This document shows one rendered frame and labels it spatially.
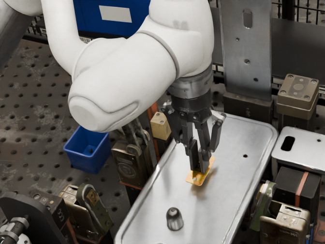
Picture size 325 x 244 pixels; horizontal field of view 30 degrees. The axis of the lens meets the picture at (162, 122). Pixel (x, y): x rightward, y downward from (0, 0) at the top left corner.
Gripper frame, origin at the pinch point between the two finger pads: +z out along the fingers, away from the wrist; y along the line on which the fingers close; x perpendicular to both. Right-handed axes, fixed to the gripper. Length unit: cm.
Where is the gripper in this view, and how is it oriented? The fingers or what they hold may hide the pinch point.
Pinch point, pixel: (199, 156)
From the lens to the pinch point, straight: 126.5
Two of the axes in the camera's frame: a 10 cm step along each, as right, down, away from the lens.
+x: 4.3, -6.8, 5.9
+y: 8.9, 2.3, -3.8
